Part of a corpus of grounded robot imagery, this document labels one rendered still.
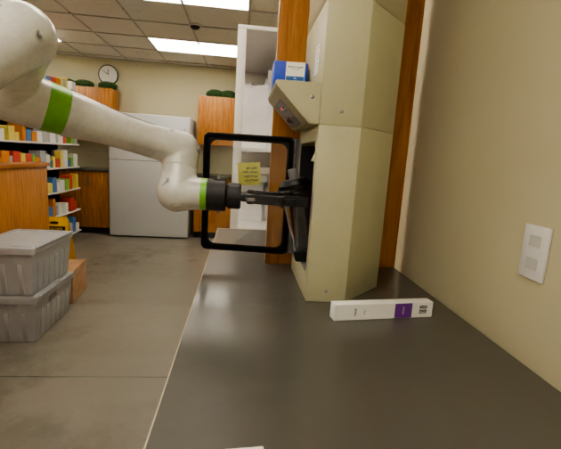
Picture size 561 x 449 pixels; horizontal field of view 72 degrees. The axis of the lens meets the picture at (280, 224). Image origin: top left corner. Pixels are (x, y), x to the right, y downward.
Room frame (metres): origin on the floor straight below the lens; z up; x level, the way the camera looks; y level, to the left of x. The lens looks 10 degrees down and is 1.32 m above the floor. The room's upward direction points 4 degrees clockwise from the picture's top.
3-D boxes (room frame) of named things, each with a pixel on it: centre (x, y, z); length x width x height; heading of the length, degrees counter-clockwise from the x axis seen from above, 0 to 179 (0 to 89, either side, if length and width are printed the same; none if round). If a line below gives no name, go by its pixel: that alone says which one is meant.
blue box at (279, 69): (1.25, 0.00, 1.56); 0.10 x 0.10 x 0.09; 6
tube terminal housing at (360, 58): (1.18, -0.19, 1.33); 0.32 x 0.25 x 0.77; 6
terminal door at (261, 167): (1.32, 0.12, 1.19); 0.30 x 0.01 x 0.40; 89
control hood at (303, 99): (1.16, -0.01, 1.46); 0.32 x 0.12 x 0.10; 6
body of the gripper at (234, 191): (1.13, 0.11, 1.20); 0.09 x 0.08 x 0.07; 96
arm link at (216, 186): (1.12, 0.19, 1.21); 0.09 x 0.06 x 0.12; 6
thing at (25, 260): (2.64, 1.78, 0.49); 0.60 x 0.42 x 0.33; 6
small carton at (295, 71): (1.10, -0.01, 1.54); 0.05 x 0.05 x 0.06; 1
